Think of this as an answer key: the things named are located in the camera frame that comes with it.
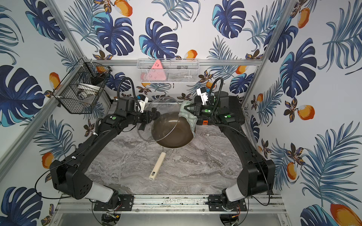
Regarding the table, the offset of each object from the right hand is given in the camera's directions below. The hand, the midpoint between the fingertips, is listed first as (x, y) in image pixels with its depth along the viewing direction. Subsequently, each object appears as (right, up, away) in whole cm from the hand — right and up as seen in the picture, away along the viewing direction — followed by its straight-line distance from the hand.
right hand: (185, 107), depth 73 cm
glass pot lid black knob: (-16, -13, +21) cm, 29 cm away
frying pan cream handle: (-15, -32, +5) cm, 36 cm away
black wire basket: (-58, +12, +5) cm, 59 cm away
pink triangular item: (-18, +23, +17) cm, 34 cm away
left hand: (-17, -2, +5) cm, 18 cm away
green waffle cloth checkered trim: (+4, -6, +1) cm, 7 cm away
